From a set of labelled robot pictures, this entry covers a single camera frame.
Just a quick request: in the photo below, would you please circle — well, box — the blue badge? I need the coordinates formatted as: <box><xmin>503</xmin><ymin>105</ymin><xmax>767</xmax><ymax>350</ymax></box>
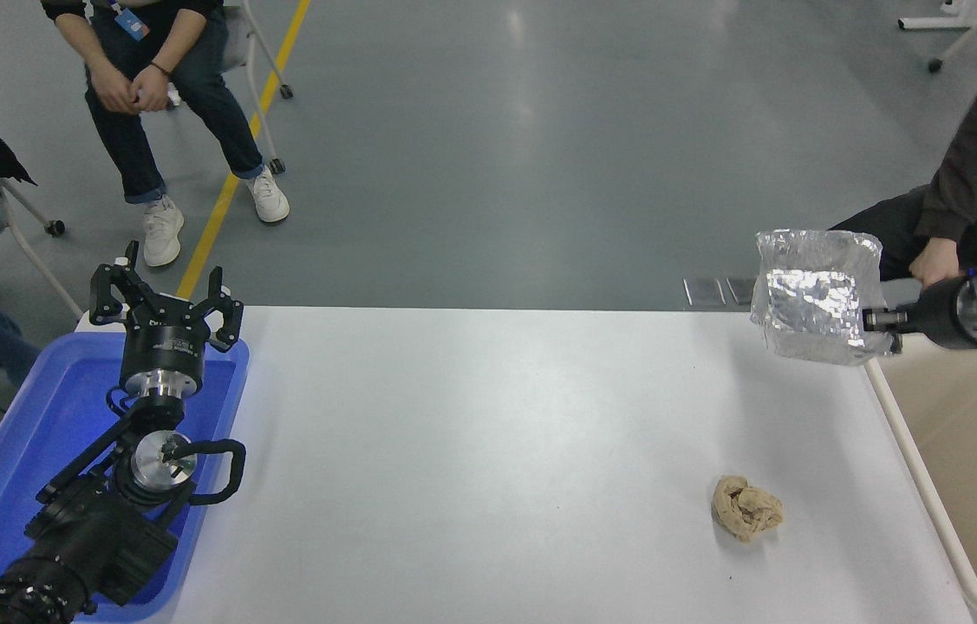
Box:
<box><xmin>110</xmin><ymin>3</ymin><xmax>151</xmax><ymax>42</ymax></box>

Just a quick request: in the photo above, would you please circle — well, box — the person's hand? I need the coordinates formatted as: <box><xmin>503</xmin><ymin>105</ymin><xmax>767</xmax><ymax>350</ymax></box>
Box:
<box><xmin>909</xmin><ymin>237</ymin><xmax>962</xmax><ymax>289</ymax></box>

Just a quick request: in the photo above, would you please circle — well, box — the white wheeled chair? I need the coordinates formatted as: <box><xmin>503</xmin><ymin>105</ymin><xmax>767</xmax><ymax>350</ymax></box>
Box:
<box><xmin>218</xmin><ymin>0</ymin><xmax>294</xmax><ymax>175</ymax></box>
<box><xmin>898</xmin><ymin>0</ymin><xmax>977</xmax><ymax>74</ymax></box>
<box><xmin>0</xmin><ymin>178</ymin><xmax>86</xmax><ymax>322</ymax></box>

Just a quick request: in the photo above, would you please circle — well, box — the seated person's right hand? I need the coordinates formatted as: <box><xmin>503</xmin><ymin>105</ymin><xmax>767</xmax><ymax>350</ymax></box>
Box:
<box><xmin>89</xmin><ymin>63</ymin><xmax>140</xmax><ymax>116</ymax></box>

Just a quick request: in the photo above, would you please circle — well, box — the blue plastic tray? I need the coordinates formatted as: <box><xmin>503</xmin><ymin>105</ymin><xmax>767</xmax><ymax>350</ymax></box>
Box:
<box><xmin>0</xmin><ymin>332</ymin><xmax>251</xmax><ymax>623</ymax></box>

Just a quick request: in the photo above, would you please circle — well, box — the seated person's left hand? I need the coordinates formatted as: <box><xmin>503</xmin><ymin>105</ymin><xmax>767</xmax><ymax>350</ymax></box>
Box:
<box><xmin>132</xmin><ymin>64</ymin><xmax>173</xmax><ymax>114</ymax></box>

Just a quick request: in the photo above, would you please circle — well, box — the seated person with badge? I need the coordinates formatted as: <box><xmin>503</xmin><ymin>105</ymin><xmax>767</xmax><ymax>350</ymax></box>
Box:
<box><xmin>40</xmin><ymin>0</ymin><xmax>291</xmax><ymax>268</ymax></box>

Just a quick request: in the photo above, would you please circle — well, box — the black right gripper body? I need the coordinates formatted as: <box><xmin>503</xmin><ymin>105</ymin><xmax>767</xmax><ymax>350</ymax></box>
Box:
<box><xmin>896</xmin><ymin>276</ymin><xmax>973</xmax><ymax>349</ymax></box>

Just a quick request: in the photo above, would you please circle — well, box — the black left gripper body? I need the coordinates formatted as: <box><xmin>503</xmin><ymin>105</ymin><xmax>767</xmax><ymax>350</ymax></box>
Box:
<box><xmin>120</xmin><ymin>293</ymin><xmax>216</xmax><ymax>378</ymax></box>

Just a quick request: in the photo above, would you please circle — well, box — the crumpled tan paper ball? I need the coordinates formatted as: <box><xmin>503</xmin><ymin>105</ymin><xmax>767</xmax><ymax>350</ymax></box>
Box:
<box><xmin>711</xmin><ymin>475</ymin><xmax>785</xmax><ymax>543</ymax></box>

